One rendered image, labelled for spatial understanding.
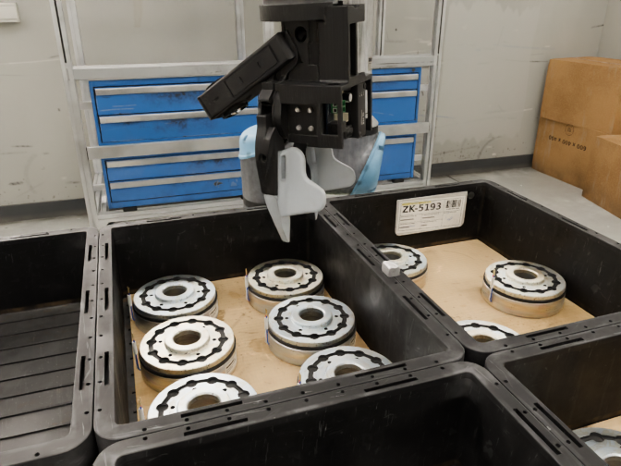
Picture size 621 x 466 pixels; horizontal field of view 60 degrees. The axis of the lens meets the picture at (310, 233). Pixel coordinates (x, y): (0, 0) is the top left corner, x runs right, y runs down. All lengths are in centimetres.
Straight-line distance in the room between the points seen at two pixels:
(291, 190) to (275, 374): 21
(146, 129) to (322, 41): 206
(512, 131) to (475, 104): 40
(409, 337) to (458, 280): 28
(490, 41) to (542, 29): 41
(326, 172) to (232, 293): 27
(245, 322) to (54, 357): 22
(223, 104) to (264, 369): 29
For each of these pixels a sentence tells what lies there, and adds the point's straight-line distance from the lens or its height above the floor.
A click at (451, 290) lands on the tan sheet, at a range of 78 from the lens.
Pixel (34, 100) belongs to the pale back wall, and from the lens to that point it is 337.
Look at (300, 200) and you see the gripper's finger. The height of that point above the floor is 104.
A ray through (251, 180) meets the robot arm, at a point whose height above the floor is 90.
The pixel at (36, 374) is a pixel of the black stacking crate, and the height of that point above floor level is 83.
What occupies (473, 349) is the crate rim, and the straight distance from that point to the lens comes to 49.
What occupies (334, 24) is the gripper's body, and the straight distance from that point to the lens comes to 46.
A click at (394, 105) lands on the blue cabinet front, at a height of 70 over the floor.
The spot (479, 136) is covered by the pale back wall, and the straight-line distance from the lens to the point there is 413.
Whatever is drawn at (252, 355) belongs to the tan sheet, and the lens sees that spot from 63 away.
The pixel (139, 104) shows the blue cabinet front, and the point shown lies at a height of 77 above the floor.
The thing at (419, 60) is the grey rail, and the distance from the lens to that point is 276.
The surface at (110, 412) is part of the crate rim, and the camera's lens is 44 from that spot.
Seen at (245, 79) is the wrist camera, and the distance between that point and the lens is 50.
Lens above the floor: 121
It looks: 24 degrees down
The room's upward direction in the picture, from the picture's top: straight up
